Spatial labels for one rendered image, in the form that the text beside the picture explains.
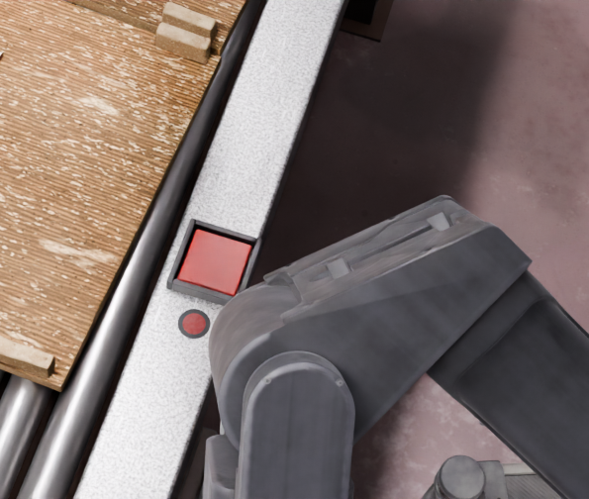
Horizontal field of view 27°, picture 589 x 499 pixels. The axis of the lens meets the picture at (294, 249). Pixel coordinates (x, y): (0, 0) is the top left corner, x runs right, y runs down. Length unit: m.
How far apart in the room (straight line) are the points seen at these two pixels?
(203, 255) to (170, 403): 0.15
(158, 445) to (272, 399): 0.73
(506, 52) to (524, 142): 0.22
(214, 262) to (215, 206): 0.07
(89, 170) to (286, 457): 0.85
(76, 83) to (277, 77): 0.22
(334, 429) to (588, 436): 0.11
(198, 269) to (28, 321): 0.17
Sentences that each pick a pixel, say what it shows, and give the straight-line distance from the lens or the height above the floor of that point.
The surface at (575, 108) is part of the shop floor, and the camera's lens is 2.59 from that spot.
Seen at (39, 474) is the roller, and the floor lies 0.92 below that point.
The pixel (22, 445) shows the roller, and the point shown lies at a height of 0.91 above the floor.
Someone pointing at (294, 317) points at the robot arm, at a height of 1.62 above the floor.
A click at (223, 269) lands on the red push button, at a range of 1.23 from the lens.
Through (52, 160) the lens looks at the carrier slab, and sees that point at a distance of 1.29.
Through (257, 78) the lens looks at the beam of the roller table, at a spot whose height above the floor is 0.91.
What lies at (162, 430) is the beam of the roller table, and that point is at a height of 0.92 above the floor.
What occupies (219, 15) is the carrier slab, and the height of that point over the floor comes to 0.94.
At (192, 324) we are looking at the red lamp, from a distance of 1.22.
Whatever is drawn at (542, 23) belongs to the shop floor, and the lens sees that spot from 2.69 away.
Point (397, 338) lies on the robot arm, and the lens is 0.46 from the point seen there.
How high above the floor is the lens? 2.03
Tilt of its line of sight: 62 degrees down
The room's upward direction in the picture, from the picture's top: 12 degrees clockwise
